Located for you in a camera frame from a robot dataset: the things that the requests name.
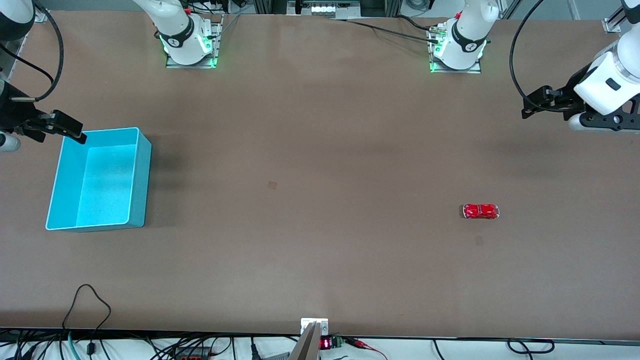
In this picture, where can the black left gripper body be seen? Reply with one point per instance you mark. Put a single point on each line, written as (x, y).
(571, 90)

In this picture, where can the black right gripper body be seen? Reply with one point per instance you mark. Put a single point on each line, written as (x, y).
(14, 114)

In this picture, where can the red beetle toy car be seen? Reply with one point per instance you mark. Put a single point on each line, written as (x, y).
(480, 211)

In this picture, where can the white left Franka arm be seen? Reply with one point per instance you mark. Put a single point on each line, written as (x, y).
(465, 42)

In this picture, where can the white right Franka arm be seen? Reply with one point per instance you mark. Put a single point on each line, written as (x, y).
(175, 30)

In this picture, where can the blue plastic box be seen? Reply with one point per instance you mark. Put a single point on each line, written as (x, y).
(107, 180)

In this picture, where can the black orange power strip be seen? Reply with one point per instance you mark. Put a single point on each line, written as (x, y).
(192, 354)

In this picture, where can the red clip lead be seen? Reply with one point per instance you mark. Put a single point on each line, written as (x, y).
(361, 344)

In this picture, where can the red digit display module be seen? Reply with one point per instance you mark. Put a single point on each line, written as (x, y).
(326, 343)

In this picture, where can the aluminium frame profile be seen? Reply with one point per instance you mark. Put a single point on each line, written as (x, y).
(611, 25)

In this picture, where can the white mount bracket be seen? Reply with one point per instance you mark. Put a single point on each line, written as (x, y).
(323, 326)

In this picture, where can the grey camera mount bar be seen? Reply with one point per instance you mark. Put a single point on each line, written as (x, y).
(306, 347)

